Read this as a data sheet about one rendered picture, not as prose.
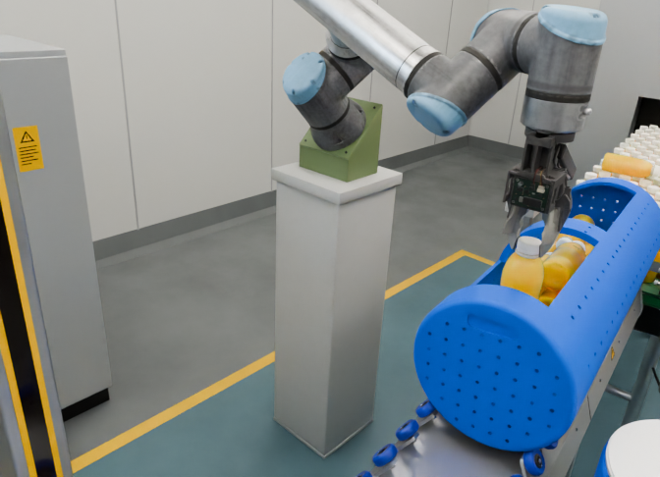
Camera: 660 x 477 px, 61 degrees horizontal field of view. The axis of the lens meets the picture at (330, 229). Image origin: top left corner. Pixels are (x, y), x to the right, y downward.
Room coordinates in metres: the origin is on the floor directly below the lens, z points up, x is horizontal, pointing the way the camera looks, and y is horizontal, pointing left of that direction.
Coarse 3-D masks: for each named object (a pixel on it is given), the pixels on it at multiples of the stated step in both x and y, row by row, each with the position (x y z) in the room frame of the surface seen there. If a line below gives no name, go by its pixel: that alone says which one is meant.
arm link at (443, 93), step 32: (320, 0) 1.06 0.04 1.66; (352, 0) 1.03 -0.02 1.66; (352, 32) 1.00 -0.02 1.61; (384, 32) 0.97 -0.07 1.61; (384, 64) 0.95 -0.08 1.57; (416, 64) 0.91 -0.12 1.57; (448, 64) 0.90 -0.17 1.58; (480, 64) 0.88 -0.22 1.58; (416, 96) 0.88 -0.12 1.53; (448, 96) 0.86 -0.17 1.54; (480, 96) 0.88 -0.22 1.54; (448, 128) 0.86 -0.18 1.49
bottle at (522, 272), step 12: (516, 252) 0.85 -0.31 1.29; (516, 264) 0.83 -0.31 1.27; (528, 264) 0.83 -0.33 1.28; (540, 264) 0.83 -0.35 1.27; (504, 276) 0.85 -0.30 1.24; (516, 276) 0.83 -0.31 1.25; (528, 276) 0.82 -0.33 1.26; (540, 276) 0.83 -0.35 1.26; (516, 288) 0.82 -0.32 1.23; (528, 288) 0.82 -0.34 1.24; (540, 288) 0.83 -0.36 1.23
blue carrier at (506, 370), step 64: (576, 192) 1.52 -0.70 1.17; (640, 192) 1.40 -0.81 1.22; (640, 256) 1.13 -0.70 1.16; (448, 320) 0.81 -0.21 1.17; (512, 320) 0.75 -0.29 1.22; (576, 320) 0.79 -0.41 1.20; (448, 384) 0.80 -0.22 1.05; (512, 384) 0.74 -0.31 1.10; (576, 384) 0.69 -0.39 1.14; (512, 448) 0.72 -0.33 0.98
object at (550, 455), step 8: (640, 288) 1.44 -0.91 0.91; (624, 320) 1.26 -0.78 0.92; (616, 336) 1.18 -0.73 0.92; (608, 352) 1.11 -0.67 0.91; (600, 368) 1.04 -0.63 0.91; (592, 384) 0.99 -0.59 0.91; (584, 400) 0.93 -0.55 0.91; (576, 416) 0.88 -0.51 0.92; (568, 432) 0.84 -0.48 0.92; (560, 440) 0.81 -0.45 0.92; (560, 448) 0.79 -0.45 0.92; (544, 456) 0.75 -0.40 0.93; (552, 456) 0.77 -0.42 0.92; (552, 464) 0.75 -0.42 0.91; (544, 472) 0.73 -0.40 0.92
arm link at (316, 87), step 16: (304, 64) 1.70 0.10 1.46; (320, 64) 1.66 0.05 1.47; (336, 64) 1.69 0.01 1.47; (288, 80) 1.68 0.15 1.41; (304, 80) 1.65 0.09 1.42; (320, 80) 1.64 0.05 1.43; (336, 80) 1.68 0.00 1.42; (288, 96) 1.69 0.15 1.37; (304, 96) 1.64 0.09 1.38; (320, 96) 1.65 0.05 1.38; (336, 96) 1.69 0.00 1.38; (304, 112) 1.69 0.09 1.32; (320, 112) 1.68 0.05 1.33; (336, 112) 1.70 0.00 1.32
